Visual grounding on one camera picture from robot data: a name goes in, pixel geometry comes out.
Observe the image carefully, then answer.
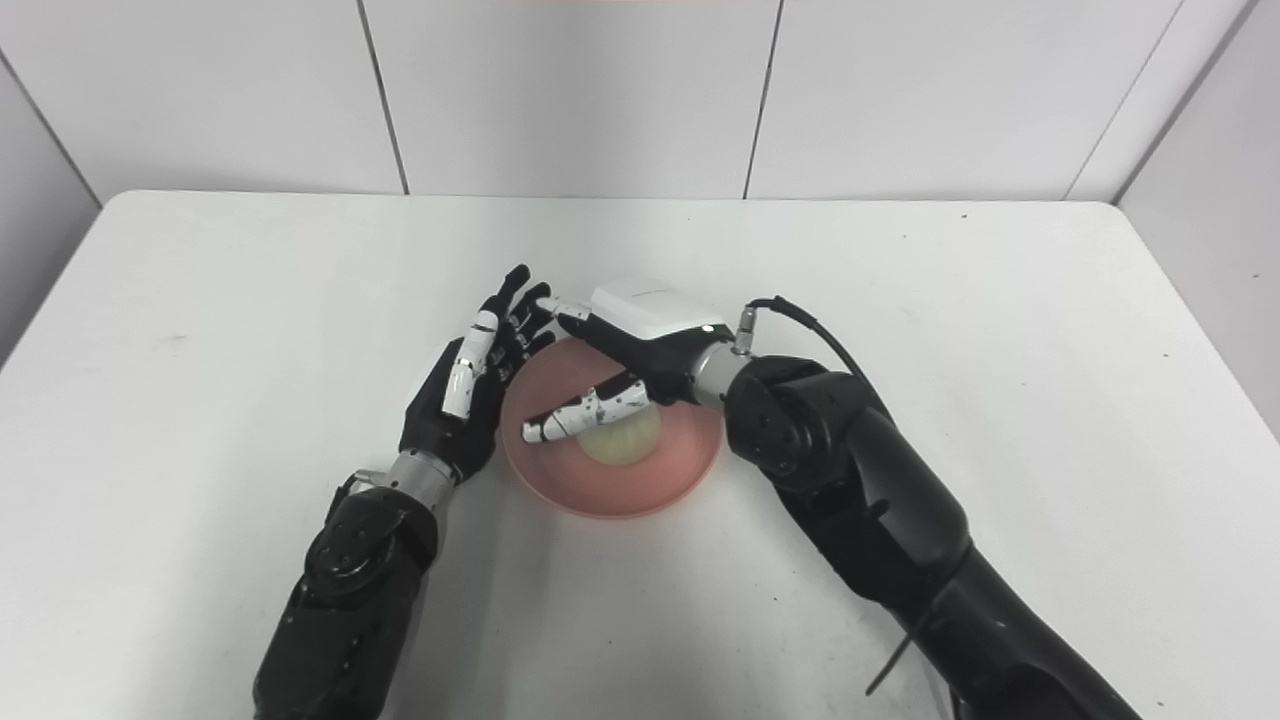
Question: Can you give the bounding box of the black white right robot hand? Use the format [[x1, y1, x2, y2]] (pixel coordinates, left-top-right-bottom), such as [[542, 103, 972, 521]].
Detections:
[[522, 280, 736, 446]]

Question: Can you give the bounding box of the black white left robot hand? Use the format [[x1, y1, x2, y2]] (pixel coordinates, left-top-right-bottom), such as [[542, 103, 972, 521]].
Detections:
[[398, 264, 559, 486]]

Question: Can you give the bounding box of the white steamed bun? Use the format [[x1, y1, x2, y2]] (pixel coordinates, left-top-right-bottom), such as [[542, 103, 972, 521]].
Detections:
[[578, 405, 663, 467]]

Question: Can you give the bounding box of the pink round plate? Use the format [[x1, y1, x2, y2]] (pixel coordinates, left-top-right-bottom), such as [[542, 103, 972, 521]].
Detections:
[[500, 337, 723, 519]]

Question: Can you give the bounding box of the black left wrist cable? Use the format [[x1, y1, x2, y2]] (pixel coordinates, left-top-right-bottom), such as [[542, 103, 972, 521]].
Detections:
[[328, 468, 393, 506]]

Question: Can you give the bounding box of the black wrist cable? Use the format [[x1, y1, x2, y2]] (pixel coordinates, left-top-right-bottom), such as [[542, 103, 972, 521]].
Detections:
[[328, 468, 393, 506], [738, 296, 883, 401]]

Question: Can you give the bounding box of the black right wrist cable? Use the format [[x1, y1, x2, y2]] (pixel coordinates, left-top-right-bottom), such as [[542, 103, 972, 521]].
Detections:
[[738, 296, 883, 401]]

